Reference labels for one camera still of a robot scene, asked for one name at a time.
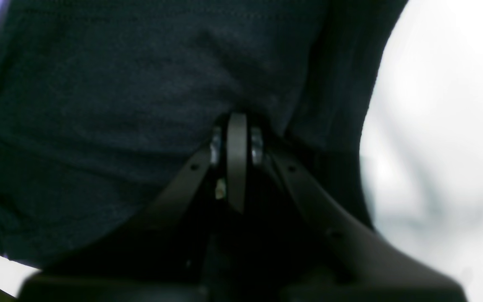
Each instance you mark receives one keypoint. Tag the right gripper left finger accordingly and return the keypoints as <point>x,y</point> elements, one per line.
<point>157,256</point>

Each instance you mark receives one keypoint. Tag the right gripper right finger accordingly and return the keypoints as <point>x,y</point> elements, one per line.
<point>324,253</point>

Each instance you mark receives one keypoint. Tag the black T-shirt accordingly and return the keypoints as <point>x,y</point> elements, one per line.
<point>102,101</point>

